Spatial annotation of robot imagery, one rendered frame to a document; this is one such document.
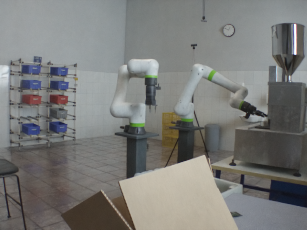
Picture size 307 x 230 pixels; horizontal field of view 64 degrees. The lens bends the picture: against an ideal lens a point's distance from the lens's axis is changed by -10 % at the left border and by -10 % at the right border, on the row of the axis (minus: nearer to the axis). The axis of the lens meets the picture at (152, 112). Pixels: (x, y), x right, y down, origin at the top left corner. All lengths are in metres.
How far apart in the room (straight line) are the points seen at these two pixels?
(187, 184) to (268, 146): 1.39
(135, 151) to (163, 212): 1.74
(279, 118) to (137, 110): 1.07
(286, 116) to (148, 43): 6.23
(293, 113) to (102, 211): 1.61
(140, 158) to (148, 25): 5.99
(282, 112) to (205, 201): 1.41
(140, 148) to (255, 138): 0.91
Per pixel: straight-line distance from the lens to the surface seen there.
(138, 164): 2.23
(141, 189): 0.45
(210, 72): 2.62
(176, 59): 7.07
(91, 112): 7.52
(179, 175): 0.53
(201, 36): 6.77
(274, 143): 1.88
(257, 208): 1.30
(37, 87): 6.01
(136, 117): 2.16
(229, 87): 2.56
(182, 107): 2.54
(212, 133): 6.05
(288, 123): 1.91
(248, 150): 1.94
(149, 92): 1.97
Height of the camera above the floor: 1.25
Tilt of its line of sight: 4 degrees down
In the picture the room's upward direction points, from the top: 2 degrees clockwise
